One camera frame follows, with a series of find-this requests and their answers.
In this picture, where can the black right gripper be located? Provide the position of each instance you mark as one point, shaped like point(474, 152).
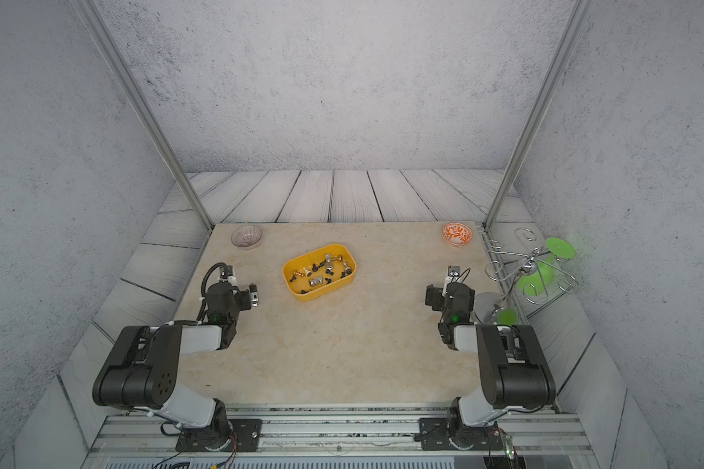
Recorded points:
point(437, 294)

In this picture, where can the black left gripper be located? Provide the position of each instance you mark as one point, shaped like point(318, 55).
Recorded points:
point(245, 302)

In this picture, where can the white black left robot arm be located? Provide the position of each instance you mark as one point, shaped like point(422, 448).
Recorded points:
point(141, 371)

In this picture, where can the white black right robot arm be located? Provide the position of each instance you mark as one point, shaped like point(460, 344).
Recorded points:
point(514, 374)

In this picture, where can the yellow plastic storage box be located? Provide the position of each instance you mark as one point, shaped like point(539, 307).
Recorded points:
point(296, 284)

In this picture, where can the orange patterned ceramic bowl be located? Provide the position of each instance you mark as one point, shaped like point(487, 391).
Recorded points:
point(457, 234)

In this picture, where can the purple patterned glass bowl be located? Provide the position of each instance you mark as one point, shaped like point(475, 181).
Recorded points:
point(247, 237)

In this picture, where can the green disc metal stand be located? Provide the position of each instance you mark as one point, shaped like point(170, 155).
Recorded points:
point(495, 308)

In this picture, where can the metal wire rack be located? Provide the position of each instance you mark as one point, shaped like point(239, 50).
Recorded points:
point(536, 273)

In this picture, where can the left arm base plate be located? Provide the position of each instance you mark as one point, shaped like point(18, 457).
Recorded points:
point(223, 435)

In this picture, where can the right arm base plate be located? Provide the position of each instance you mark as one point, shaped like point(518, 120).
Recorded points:
point(463, 435)

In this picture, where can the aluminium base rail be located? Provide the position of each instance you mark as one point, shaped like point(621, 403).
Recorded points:
point(413, 433)

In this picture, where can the left aluminium frame post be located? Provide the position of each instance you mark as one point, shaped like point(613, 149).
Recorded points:
point(100, 34)

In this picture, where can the aluminium frame post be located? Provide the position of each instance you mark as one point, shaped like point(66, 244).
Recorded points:
point(573, 29)
point(100, 34)

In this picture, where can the right aluminium frame post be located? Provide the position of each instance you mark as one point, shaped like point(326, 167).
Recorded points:
point(573, 29)

